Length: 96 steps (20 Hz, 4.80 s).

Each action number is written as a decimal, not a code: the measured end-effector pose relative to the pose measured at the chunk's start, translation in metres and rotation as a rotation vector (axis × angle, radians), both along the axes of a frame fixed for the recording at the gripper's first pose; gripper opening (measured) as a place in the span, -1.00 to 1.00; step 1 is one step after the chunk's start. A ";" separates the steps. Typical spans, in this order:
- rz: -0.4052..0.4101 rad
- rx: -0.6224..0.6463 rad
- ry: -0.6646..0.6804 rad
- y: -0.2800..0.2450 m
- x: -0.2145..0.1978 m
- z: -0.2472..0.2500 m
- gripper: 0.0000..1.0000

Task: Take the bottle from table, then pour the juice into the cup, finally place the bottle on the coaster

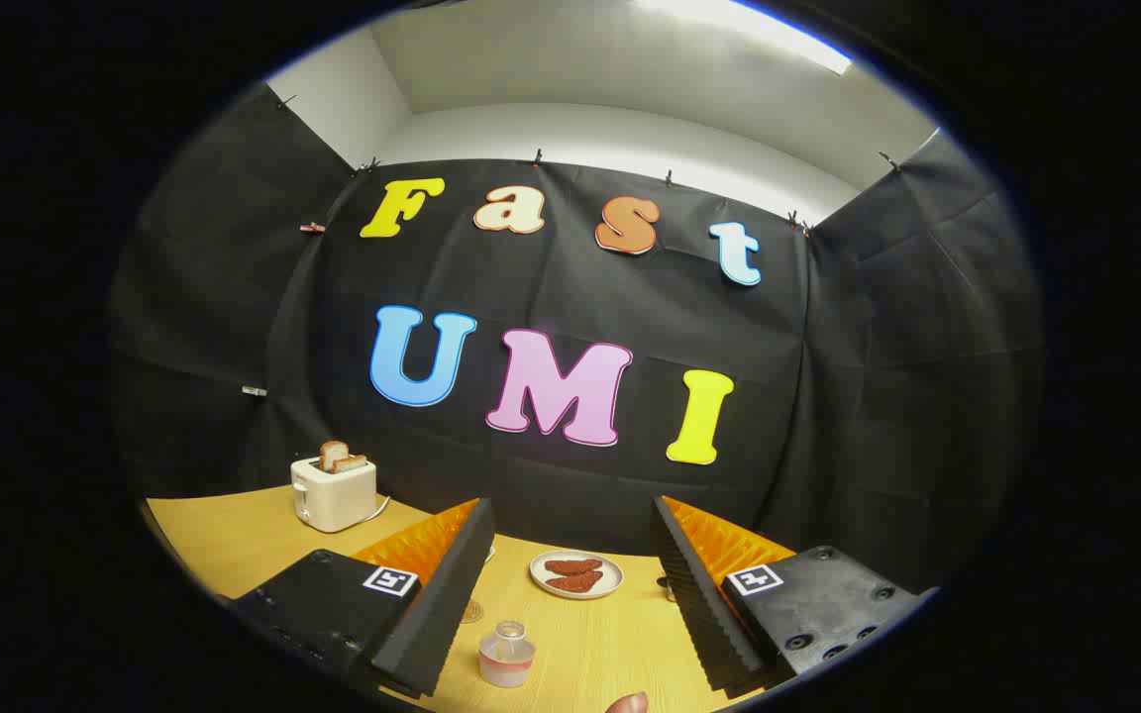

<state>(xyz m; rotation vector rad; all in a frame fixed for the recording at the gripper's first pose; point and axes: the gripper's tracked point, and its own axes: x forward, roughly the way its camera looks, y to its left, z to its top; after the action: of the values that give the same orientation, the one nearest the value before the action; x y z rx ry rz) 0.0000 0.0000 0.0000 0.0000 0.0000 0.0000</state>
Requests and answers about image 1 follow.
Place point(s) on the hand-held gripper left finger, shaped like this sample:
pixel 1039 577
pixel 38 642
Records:
pixel 437 604

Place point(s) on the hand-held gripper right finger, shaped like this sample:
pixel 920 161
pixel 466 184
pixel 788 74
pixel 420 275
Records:
pixel 694 604

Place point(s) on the round cork coaster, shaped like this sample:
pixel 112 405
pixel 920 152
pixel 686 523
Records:
pixel 472 611

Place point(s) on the clear juice bottle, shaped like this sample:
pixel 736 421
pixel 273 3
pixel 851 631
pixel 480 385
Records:
pixel 506 656

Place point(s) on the white round plate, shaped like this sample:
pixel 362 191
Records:
pixel 610 574

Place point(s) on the wooden table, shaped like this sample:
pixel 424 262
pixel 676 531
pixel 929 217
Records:
pixel 580 644

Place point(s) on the cream toaster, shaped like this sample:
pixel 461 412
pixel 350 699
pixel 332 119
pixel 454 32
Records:
pixel 333 500

